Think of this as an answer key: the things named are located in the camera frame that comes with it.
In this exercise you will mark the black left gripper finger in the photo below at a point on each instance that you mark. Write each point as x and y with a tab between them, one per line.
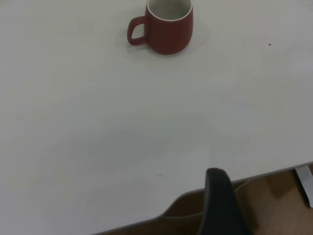
220	208

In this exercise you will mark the red ceramic mug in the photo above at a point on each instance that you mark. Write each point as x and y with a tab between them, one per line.
171	36

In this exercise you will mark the white table leg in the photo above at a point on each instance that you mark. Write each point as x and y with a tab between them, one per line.
305	181

